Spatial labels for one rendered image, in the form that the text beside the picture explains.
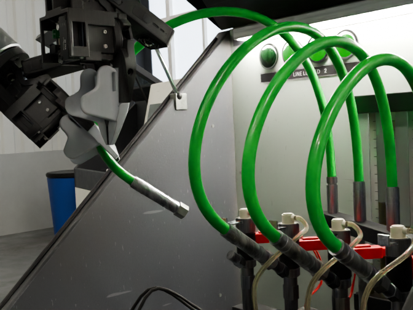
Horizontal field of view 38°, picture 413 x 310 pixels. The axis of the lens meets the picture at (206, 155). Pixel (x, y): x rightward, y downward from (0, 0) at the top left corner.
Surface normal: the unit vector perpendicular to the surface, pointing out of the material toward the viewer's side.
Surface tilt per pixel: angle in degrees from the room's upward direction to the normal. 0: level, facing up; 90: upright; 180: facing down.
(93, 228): 90
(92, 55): 90
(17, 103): 77
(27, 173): 90
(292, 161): 90
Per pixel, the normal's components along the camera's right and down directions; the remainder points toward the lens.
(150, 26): 0.63, 0.04
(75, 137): 0.04, -0.20
